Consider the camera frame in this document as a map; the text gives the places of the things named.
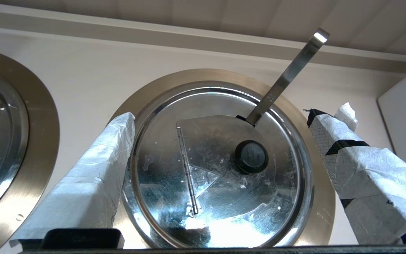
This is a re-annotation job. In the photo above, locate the steel ladle handle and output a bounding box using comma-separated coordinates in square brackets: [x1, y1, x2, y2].
[245, 28, 330, 127]

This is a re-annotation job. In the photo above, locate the folding steel pot lid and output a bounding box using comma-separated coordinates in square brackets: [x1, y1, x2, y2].
[121, 81, 313, 249]

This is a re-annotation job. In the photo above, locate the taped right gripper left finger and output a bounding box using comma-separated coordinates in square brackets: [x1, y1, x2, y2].
[9, 112, 136, 249]

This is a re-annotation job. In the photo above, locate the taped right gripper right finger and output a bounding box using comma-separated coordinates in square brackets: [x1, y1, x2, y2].
[303, 102, 406, 246]

